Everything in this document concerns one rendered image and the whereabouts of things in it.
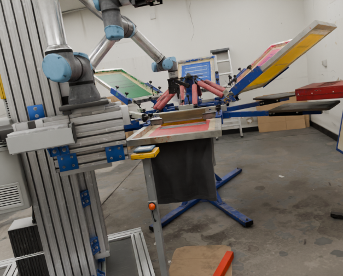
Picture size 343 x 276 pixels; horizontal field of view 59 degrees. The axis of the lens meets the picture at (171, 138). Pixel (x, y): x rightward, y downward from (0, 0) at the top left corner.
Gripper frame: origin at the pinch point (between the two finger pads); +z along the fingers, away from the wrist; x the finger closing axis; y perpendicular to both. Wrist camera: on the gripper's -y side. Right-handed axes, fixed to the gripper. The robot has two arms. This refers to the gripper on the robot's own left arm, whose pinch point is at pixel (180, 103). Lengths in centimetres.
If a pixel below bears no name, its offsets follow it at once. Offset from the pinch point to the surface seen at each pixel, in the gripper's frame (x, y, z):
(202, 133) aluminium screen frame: 61, -18, 14
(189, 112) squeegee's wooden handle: 2.3, -5.7, 7.6
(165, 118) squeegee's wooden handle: 2.0, 13.1, 9.3
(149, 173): 80, 13, 28
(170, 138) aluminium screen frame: 61, 1, 14
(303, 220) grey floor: -15, -86, 113
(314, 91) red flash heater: 0, -97, 5
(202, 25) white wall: -413, -15, -113
